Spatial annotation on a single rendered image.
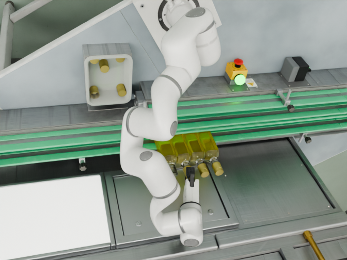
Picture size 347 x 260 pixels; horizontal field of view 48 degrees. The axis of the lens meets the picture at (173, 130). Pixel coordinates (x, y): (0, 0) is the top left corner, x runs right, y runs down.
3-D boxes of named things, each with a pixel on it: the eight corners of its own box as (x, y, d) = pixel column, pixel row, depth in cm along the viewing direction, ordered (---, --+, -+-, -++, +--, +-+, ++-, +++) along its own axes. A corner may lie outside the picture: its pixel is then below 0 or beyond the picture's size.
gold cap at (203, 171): (196, 169, 150) (200, 178, 147) (198, 163, 147) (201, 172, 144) (204, 168, 151) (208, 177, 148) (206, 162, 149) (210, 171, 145)
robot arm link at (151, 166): (196, 159, 115) (160, 150, 125) (171, 104, 103) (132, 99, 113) (165, 200, 107) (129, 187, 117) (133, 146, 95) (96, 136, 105)
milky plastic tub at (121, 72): (84, 93, 157) (87, 107, 150) (81, 44, 141) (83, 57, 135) (127, 90, 161) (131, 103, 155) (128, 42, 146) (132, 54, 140)
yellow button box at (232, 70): (223, 75, 169) (229, 85, 164) (226, 60, 164) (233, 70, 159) (238, 74, 171) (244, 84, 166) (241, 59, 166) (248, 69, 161)
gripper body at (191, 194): (199, 220, 137) (198, 195, 145) (203, 202, 130) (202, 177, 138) (178, 218, 137) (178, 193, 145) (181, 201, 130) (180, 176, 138)
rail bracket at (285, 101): (272, 93, 166) (286, 112, 157) (277, 78, 161) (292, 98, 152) (280, 92, 167) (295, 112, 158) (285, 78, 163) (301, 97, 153)
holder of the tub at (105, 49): (85, 102, 160) (88, 114, 155) (82, 44, 142) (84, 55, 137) (126, 99, 165) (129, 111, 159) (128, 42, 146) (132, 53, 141)
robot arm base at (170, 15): (152, 0, 131) (163, 18, 120) (184, -19, 130) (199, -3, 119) (171, 36, 142) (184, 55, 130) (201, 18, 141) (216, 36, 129)
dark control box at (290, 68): (279, 71, 176) (287, 82, 170) (284, 56, 171) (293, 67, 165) (295, 70, 178) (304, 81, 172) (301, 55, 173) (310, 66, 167)
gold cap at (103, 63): (98, 59, 146) (99, 65, 143) (108, 58, 147) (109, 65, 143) (98, 66, 148) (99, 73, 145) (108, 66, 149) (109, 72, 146)
